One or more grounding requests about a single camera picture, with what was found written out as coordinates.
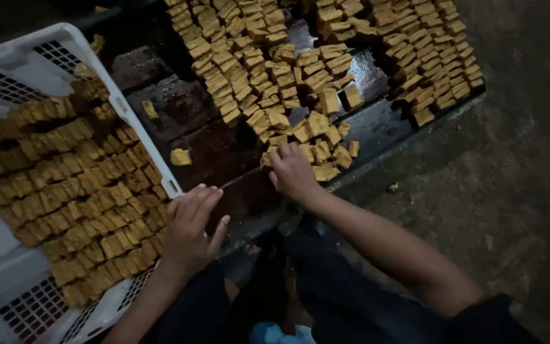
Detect thin metal knife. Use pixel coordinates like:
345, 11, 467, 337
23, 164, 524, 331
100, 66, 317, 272
220, 167, 263, 190

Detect person's left hand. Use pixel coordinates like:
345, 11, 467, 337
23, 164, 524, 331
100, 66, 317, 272
162, 184, 232, 279

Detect person's right hand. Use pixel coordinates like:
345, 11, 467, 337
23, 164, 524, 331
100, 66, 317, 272
267, 143, 322, 204

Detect layer of tofu in crate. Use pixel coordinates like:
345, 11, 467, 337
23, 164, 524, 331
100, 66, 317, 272
0, 76, 170, 309

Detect light blue sandal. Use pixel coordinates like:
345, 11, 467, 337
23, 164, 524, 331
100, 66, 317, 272
249, 321, 318, 344

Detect heap of cut tofu blocks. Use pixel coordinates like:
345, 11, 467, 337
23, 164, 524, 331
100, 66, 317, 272
164, 0, 486, 183

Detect person's dark trousers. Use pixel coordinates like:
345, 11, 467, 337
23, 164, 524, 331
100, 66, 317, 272
153, 225, 545, 344

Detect dark metal tray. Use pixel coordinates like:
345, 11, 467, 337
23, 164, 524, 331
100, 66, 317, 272
72, 0, 489, 260

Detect white plastic crate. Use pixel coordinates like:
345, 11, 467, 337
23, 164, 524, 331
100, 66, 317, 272
0, 22, 184, 344

